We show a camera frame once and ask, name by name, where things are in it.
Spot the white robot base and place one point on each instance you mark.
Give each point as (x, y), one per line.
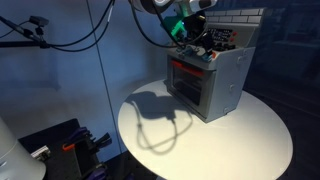
(16, 163)

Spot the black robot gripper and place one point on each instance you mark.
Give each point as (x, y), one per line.
(194, 26)

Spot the grey toy oven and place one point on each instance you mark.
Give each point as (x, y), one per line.
(216, 93)

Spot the red oven door handle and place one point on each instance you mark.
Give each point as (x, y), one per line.
(190, 70)

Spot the blue knob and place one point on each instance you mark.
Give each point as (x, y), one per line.
(207, 58)
(189, 51)

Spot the round white table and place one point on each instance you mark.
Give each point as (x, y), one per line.
(249, 143)

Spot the black tool box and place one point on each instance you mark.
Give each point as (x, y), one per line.
(79, 163)

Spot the black camera on stand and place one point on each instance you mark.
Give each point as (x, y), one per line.
(32, 40)

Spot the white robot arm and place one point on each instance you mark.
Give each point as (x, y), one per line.
(171, 14)

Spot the purple handled pliers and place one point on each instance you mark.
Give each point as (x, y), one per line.
(78, 135)

